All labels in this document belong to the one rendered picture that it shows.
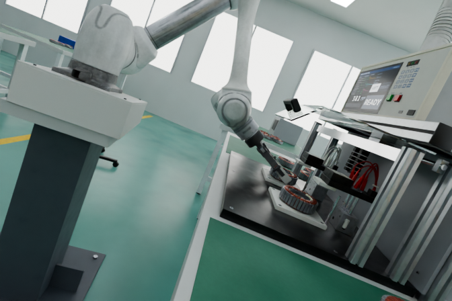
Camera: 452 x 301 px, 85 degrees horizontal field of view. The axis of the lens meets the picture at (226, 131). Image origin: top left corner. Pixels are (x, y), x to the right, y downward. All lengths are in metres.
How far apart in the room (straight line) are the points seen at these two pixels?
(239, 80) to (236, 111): 0.11
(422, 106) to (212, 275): 0.60
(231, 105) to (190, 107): 4.84
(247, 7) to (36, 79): 0.71
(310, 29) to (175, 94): 3.20
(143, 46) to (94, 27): 0.23
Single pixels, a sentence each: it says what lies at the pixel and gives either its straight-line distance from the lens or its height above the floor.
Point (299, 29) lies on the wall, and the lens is 5.78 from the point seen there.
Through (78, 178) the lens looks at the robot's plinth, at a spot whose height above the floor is 0.55.
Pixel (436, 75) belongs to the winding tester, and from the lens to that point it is 0.77.
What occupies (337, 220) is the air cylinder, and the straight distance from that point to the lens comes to 0.82.
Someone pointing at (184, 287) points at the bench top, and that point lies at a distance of 0.39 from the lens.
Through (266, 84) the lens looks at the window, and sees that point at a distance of 5.48.
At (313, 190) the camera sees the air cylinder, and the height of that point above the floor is 0.80.
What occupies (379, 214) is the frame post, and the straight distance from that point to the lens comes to 0.64.
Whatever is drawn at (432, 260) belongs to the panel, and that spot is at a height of 0.84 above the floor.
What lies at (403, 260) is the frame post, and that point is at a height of 0.82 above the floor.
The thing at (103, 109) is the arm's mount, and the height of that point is 0.82.
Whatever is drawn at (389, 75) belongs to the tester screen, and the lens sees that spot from 0.95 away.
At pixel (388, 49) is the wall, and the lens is 6.36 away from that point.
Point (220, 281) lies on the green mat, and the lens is 0.42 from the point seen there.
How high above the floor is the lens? 1.00
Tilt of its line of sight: 8 degrees down
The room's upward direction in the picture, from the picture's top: 23 degrees clockwise
